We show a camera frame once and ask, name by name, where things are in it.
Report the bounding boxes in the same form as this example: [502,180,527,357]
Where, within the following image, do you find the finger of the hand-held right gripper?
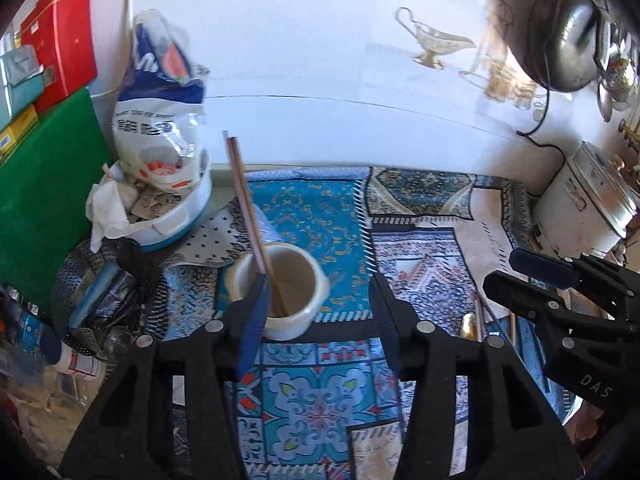
[509,247,640,312]
[481,270,637,342]

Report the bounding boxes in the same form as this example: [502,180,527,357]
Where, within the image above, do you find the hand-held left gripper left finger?
[59,272,268,480]

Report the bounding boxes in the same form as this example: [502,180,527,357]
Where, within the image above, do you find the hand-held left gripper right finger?
[369,272,586,480]

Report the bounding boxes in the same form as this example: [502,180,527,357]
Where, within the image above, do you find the pink chopstick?
[223,131,281,318]
[474,293,489,344]

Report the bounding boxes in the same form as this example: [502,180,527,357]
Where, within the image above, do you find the white ceramic cup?
[226,241,331,344]

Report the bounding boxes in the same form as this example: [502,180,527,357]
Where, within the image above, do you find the wooden chopsticks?
[227,132,290,317]

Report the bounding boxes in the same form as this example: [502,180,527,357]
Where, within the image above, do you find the white rice cooker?
[531,140,640,262]

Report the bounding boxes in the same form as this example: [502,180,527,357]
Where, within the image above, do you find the black and white dotted cloth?
[175,197,262,266]

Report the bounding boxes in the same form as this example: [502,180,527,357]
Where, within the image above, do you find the blue patterned tablecloth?
[165,165,576,480]

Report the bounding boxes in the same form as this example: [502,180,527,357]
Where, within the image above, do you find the white round basin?
[90,151,214,254]

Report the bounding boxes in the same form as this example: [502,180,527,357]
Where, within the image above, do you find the pill blister pack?
[132,186,185,222]

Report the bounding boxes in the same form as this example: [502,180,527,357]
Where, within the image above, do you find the blue plastic packet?
[67,264,127,332]

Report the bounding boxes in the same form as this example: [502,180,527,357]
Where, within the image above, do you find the white bottle with blue cap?
[22,310,109,382]

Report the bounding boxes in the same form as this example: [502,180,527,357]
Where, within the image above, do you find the perforated metal strainer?
[51,236,172,357]

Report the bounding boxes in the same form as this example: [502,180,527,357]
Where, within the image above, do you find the crumpled white tissue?
[84,179,135,254]

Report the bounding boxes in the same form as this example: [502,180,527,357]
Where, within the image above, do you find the ornate ceramic teapot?
[597,45,640,123]

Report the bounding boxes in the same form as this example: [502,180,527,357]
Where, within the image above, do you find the black metal pot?
[525,0,613,94]

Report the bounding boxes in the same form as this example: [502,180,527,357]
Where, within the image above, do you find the white and blue plastic bag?
[111,9,212,196]

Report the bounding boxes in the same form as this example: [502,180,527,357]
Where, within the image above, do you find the green board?
[0,87,117,313]

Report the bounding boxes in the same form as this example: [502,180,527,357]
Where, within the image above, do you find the glass gravy boat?
[396,7,477,69]

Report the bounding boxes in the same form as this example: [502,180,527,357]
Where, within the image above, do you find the yellow box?
[0,105,41,157]

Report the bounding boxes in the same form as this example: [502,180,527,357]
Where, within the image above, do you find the white plastic tray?
[59,0,135,133]

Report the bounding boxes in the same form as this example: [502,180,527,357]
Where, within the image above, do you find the red box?
[20,0,99,114]

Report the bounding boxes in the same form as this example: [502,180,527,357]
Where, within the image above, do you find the teal box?
[0,44,47,128]

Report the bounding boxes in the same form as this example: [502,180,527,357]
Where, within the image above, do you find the black power cable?
[516,0,568,196]

